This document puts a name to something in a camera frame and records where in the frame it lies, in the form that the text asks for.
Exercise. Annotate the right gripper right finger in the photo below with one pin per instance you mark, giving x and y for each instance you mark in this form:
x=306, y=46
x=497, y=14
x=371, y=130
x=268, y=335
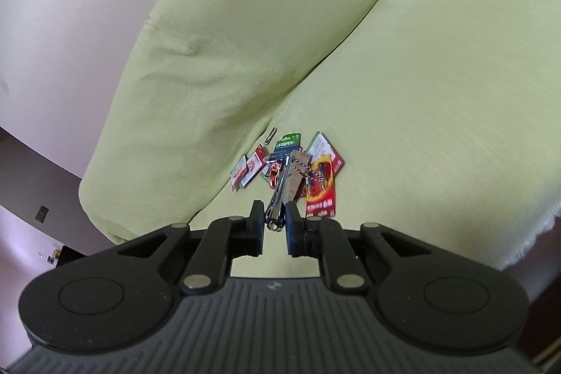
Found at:
x=324, y=239

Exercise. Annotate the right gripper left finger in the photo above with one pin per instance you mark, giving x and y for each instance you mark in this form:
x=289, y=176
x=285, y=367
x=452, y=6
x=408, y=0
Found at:
x=215, y=248

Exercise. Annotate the red battery blister pack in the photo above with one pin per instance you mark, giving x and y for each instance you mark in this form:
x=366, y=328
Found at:
x=320, y=188

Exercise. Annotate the brown cardboard card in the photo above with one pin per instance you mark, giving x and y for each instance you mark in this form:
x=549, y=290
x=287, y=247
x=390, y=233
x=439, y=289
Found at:
x=294, y=169

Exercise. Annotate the orange toy car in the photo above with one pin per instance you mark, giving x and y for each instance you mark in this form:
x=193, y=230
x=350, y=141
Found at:
x=275, y=171

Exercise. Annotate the red white card pack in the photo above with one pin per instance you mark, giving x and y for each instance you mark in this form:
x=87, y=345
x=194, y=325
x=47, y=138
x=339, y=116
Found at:
x=320, y=146

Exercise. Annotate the green battery pack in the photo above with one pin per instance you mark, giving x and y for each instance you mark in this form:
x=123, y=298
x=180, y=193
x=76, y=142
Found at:
x=284, y=146

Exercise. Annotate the green sofa cover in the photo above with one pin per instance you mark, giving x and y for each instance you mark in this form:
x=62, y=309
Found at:
x=446, y=114

